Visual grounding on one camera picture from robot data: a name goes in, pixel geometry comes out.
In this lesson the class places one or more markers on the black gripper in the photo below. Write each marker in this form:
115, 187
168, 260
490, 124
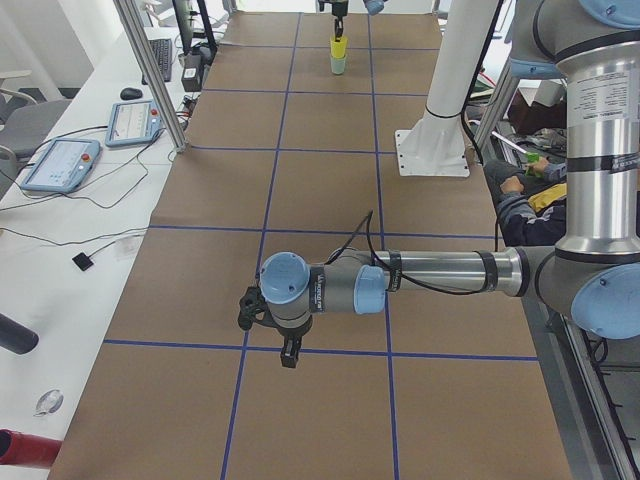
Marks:
290, 332
338, 8

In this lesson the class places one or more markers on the yellow plastic cup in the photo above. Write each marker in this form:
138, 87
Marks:
338, 47

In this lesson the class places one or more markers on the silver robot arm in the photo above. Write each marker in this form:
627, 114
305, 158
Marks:
373, 7
586, 268

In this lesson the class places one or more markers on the green plastic cup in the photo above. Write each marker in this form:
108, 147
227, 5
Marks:
337, 65

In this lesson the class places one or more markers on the black computer monitor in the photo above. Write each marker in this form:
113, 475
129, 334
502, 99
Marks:
184, 19

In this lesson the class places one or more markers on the black power adapter box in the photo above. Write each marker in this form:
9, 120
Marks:
191, 77

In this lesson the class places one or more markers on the black keyboard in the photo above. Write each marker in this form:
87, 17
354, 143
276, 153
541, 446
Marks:
162, 50

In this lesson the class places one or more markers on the small black square pad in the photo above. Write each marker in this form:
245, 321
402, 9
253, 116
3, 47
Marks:
83, 261

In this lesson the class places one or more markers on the black computer mouse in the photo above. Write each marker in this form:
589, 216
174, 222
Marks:
130, 93

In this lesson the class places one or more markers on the far blue teach pendant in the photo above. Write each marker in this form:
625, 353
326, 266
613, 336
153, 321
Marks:
133, 123

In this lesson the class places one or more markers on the blue teach pendant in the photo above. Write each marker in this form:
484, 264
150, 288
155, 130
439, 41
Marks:
133, 123
63, 166

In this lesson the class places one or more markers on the seated person in dark jacket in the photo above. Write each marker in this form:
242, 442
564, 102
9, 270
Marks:
530, 203

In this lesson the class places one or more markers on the black cylinder bottle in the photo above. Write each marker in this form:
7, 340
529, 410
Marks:
17, 338

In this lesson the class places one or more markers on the red cylinder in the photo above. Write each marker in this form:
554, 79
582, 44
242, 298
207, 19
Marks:
26, 450

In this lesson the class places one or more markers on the near blue teach pendant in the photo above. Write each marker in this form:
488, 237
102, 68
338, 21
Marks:
63, 166

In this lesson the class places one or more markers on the grey office chair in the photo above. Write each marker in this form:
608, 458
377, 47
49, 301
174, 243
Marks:
25, 123

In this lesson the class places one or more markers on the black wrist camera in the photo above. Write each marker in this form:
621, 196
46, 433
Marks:
253, 309

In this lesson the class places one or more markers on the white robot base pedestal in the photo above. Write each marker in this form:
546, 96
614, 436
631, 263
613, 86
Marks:
435, 146

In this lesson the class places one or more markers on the aluminium frame post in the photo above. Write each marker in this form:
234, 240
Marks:
141, 48

